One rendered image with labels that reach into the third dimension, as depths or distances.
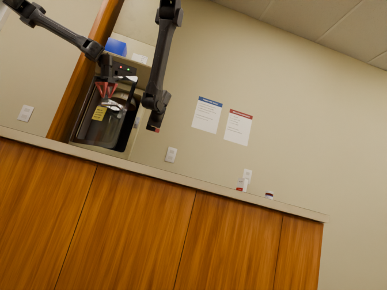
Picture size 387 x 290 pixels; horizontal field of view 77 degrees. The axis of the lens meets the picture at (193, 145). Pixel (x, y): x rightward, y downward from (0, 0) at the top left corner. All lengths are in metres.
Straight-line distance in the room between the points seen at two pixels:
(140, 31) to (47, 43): 0.81
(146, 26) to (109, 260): 1.34
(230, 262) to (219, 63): 1.60
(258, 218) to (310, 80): 1.67
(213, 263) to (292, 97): 1.68
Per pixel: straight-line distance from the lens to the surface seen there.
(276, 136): 2.19
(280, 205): 1.27
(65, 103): 1.42
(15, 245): 1.20
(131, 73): 1.48
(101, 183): 1.12
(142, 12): 1.79
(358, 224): 2.60
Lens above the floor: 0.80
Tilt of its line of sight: 15 degrees up
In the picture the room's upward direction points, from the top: 14 degrees clockwise
